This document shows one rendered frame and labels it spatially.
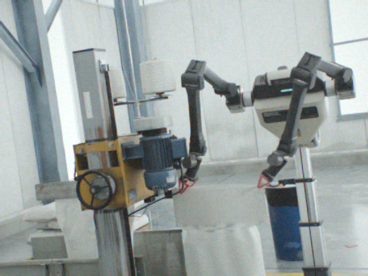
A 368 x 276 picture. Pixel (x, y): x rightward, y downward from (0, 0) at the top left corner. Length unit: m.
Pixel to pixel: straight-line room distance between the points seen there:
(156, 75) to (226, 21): 8.60
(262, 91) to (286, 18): 7.86
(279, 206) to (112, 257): 2.57
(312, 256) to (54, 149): 5.95
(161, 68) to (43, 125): 6.27
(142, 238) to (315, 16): 7.97
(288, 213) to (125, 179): 2.61
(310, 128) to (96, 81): 1.25
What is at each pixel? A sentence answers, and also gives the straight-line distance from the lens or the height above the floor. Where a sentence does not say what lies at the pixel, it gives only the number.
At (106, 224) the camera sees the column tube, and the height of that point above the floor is 0.96.
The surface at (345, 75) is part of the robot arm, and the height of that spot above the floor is 1.49.
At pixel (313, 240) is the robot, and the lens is 3.40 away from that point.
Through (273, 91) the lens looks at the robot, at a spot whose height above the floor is 1.47.
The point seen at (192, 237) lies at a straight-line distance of 2.93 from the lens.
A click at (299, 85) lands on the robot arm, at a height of 1.47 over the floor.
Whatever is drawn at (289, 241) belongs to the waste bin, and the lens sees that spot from 5.07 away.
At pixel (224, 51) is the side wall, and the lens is 11.20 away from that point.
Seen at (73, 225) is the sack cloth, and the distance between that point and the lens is 3.23.
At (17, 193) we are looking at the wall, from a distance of 8.48.
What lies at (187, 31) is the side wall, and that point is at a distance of 11.48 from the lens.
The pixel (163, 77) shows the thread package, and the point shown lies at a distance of 2.68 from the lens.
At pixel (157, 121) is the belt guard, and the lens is 2.53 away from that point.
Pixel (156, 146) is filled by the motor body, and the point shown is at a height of 1.29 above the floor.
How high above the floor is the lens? 1.45
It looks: 3 degrees down
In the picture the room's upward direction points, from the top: 7 degrees counter-clockwise
